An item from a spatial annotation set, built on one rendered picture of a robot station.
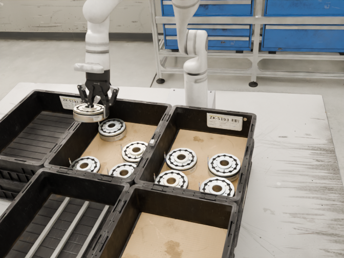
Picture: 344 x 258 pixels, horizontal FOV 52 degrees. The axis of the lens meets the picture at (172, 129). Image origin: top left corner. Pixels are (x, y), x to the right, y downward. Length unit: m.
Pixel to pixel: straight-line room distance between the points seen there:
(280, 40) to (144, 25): 1.63
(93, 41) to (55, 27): 3.39
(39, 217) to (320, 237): 0.84
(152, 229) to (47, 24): 3.72
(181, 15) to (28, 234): 0.82
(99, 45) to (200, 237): 0.62
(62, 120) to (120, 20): 2.71
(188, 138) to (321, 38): 1.95
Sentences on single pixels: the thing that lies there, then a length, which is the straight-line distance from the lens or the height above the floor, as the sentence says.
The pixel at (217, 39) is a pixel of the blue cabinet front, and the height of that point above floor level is 0.42.
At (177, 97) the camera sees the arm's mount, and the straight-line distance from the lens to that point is 1.56.
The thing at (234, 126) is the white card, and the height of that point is 0.88.
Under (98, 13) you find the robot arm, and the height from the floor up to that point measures 1.31.
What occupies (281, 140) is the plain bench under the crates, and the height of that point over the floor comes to 0.70.
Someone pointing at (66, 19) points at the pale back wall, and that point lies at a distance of 4.36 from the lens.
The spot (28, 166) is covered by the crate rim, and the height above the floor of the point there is 0.92.
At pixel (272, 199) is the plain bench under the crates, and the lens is 1.28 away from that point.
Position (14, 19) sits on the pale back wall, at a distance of 4.71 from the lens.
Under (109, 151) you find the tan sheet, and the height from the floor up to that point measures 0.83.
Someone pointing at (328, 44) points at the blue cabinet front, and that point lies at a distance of 3.07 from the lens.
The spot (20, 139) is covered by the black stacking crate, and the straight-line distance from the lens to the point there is 1.48.
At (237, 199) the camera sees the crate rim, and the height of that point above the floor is 0.93.
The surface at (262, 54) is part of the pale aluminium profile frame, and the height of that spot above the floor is 0.30.
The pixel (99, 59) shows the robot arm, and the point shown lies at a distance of 1.10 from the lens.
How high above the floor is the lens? 1.65
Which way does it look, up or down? 38 degrees down
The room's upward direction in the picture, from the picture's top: 5 degrees counter-clockwise
